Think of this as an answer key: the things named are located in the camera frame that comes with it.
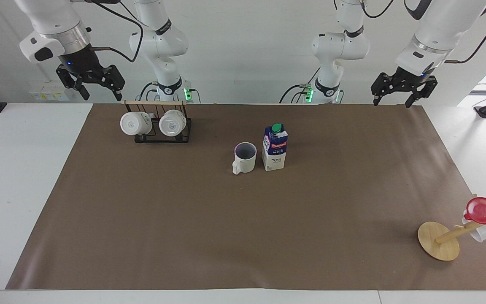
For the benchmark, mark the white cup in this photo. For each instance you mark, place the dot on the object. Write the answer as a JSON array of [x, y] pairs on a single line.
[[134, 123], [172, 123], [481, 234]]

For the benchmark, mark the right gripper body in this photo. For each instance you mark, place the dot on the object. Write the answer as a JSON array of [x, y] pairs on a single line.
[[79, 61]]

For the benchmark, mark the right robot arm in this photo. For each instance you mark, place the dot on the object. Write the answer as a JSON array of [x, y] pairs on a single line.
[[160, 46]]

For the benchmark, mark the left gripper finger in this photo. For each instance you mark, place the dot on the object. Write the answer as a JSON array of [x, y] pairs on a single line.
[[382, 86], [422, 88]]

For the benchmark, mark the white mug with dark inside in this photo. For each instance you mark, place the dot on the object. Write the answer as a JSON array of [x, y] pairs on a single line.
[[246, 162]]

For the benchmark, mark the white power strip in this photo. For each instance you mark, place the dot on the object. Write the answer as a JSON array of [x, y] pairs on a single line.
[[49, 95]]

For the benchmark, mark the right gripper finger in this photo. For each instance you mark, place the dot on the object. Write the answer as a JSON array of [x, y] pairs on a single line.
[[69, 79], [114, 80]]

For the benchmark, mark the wooden mug tree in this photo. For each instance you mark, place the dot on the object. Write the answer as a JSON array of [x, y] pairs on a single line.
[[437, 240]]

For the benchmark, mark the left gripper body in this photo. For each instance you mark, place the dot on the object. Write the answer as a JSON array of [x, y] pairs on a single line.
[[414, 78]]

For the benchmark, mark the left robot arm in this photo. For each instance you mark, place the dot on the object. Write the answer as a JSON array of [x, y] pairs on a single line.
[[340, 46]]

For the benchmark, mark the blue and white milk carton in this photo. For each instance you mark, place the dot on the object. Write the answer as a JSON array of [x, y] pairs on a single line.
[[274, 152]]

